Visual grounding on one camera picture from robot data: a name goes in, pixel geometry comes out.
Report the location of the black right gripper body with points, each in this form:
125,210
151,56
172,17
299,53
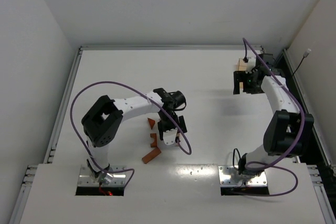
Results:
238,82

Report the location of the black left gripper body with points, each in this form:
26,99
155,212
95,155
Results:
171,125

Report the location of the translucent orange plastic box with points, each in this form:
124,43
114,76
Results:
241,67

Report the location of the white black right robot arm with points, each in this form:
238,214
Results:
289,129

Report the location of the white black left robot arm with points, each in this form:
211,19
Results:
102,121

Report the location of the red-brown triangle wood block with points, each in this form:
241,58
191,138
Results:
151,123

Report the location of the red-brown arch wood block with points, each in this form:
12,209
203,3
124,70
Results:
153,136

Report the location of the red-brown long wood block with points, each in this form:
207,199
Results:
151,155

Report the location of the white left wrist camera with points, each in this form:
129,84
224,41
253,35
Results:
168,137

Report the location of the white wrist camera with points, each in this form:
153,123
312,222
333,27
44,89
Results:
250,64
168,137

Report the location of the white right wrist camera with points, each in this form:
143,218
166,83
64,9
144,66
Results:
250,64

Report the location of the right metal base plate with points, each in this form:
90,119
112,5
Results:
230,178

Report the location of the metal base plate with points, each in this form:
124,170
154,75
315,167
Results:
230,178
86,179

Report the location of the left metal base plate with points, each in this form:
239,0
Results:
86,179

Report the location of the aluminium table frame rail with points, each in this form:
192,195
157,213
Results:
162,47

